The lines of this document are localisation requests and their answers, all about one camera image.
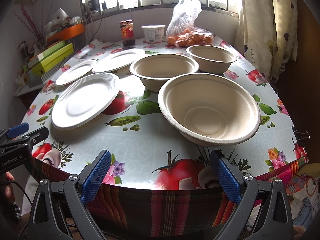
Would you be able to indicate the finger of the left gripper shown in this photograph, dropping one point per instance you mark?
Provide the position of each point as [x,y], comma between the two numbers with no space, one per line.
[17,130]
[37,135]

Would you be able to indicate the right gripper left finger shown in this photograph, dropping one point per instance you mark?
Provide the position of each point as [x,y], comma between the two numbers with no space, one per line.
[54,202]

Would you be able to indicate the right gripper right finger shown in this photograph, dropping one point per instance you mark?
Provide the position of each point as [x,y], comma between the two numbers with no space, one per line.
[274,219]

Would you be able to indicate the large white foam plate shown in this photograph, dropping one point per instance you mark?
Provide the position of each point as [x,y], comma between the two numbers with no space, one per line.
[84,100]

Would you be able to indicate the small white foam plate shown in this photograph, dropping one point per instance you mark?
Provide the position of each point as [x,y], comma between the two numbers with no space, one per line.
[74,73]

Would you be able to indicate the large beige paper bowl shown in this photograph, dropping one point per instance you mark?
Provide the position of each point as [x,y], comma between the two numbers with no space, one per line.
[209,110]

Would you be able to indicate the medium beige paper bowl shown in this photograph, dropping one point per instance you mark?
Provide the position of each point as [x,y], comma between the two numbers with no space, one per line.
[155,70]

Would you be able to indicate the small beige paper bowl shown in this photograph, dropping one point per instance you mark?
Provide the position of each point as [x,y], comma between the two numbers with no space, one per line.
[211,59]

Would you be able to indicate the left hand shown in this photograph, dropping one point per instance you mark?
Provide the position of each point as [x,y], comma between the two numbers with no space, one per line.
[9,191]

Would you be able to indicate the striped tray box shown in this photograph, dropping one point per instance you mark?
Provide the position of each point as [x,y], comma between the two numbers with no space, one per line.
[52,70]

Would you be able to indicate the lime green box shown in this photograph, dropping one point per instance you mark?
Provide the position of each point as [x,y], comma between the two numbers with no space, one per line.
[49,62]

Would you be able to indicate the green white flat box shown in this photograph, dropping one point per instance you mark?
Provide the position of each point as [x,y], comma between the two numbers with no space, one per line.
[39,57]

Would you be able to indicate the black binder clip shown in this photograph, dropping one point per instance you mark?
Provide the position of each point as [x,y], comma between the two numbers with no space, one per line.
[300,136]

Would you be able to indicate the red dried branches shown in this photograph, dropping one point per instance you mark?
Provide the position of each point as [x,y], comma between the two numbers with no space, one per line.
[36,15]

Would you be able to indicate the orange round tray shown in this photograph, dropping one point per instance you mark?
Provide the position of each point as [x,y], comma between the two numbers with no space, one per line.
[67,33]

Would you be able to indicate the fruit print tablecloth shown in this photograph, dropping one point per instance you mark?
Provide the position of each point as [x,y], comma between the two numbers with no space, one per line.
[141,140]

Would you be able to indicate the chili sauce glass jar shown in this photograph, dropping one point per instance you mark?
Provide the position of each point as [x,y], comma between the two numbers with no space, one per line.
[127,34]

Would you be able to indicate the white plastic tub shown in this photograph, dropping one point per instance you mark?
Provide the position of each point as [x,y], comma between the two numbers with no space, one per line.
[153,33]

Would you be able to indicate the patterned cream curtain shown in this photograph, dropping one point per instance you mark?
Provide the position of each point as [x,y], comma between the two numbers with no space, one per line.
[267,35]

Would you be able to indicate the plastic bag of oranges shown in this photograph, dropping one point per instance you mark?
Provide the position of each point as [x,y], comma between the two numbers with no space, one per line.
[182,31]

